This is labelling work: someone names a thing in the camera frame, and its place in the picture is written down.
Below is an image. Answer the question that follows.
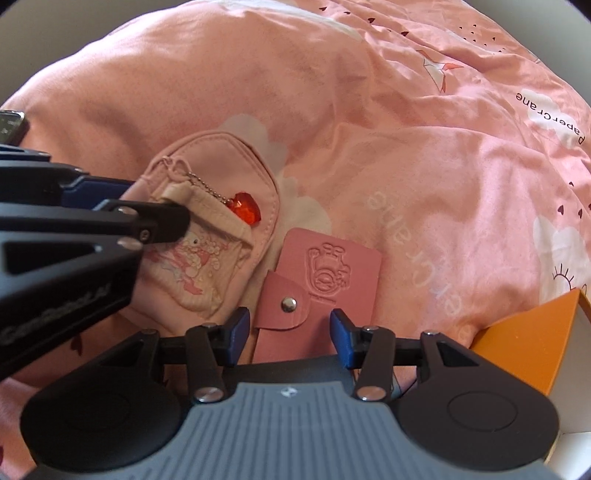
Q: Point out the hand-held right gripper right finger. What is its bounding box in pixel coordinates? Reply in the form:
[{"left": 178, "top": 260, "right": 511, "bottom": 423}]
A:
[{"left": 329, "top": 309, "right": 479, "bottom": 404}]

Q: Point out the orange cardboard box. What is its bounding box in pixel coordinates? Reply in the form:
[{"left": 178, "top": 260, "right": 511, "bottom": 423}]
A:
[{"left": 471, "top": 288, "right": 591, "bottom": 476}]

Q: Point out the pink printed blanket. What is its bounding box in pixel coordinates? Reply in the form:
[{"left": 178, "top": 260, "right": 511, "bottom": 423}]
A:
[{"left": 0, "top": 0, "right": 591, "bottom": 462}]

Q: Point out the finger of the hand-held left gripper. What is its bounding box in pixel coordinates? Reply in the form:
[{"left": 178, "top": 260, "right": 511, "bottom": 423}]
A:
[
  {"left": 0, "top": 143, "right": 136, "bottom": 210},
  {"left": 0, "top": 198, "right": 191, "bottom": 288}
]

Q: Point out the pink pouch with heart charm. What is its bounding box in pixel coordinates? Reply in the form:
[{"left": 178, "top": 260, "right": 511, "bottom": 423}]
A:
[{"left": 124, "top": 130, "right": 283, "bottom": 325}]

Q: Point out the black rectangular object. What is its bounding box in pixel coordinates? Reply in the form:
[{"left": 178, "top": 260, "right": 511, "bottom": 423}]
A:
[{"left": 0, "top": 110, "right": 30, "bottom": 147}]

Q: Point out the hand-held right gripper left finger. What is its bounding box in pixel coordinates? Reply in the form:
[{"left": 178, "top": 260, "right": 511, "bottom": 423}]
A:
[{"left": 100, "top": 307, "right": 252, "bottom": 405}]

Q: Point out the pink leather card wallet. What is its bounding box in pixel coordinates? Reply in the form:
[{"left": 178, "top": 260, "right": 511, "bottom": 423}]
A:
[{"left": 252, "top": 227, "right": 383, "bottom": 366}]

